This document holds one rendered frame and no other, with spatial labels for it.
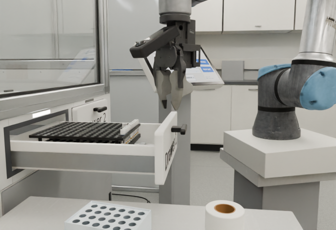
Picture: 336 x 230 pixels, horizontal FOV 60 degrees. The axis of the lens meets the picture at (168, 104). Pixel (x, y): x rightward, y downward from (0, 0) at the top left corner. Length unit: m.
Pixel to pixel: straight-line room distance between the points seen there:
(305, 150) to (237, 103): 2.82
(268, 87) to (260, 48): 3.47
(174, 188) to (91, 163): 1.20
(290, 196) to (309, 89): 0.35
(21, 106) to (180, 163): 1.20
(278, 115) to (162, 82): 0.43
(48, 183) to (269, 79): 0.71
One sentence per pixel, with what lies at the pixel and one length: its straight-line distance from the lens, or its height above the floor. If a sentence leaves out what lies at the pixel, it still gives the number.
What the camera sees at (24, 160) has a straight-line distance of 0.71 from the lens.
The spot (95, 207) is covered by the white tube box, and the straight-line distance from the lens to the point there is 0.59.
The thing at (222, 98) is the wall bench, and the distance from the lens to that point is 3.65.
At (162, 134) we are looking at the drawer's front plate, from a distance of 0.57.
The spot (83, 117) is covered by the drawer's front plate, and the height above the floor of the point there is 0.89.
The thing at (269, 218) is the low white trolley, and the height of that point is 0.76.
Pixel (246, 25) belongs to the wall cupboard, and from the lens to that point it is 4.05.
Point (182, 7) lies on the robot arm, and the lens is 0.67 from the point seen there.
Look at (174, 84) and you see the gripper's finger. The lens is 0.65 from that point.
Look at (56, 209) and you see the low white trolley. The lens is 0.69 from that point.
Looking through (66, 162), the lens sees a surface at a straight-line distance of 0.67.
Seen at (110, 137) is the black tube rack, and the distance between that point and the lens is 0.67.
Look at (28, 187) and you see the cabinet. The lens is 0.80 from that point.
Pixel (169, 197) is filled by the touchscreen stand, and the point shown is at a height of 0.29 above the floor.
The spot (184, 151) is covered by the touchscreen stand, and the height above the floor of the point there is 0.55.
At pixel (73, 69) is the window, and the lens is 1.02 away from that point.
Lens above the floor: 1.05
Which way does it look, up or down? 7 degrees down
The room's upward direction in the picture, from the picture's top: straight up
